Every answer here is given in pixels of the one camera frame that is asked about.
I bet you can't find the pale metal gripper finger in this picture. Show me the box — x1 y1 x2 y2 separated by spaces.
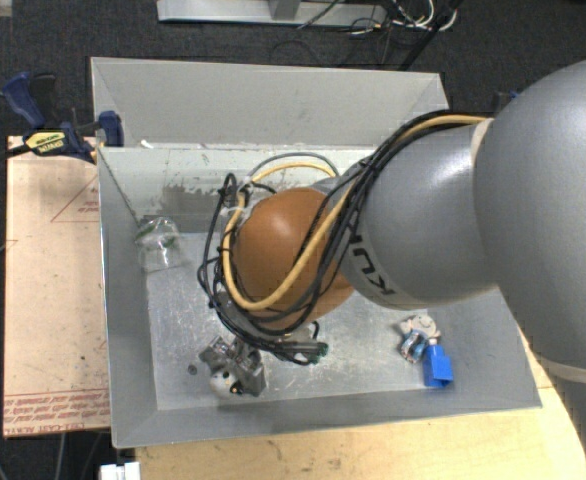
229 350 268 398
198 335 242 370

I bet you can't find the small white ball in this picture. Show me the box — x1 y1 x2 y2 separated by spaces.
208 368 234 399

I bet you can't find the small blue-white striped cylinder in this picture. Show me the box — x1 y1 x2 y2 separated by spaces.
399 330 427 365

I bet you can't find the clear glass with green print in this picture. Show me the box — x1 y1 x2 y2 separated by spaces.
133 216 184 274

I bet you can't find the white round toy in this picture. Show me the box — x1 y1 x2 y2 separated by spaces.
401 313 442 342

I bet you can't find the blue plastic block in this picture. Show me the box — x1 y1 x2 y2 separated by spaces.
421 343 455 389

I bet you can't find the brown cardboard board red print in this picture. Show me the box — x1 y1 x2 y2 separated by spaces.
2 135 112 439

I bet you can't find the grey metal bin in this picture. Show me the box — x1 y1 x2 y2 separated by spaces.
90 56 543 450

